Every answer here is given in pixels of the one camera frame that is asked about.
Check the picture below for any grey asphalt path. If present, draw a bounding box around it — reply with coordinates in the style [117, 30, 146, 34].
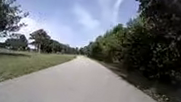
[0, 44, 181, 102]

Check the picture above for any shaded grass verge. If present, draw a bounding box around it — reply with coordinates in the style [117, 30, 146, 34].
[83, 56, 181, 102]

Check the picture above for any wood of dense trees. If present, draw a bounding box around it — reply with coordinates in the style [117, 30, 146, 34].
[76, 0, 181, 85]

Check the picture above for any row of distant trees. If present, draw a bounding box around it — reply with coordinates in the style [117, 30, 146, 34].
[27, 27, 84, 59]

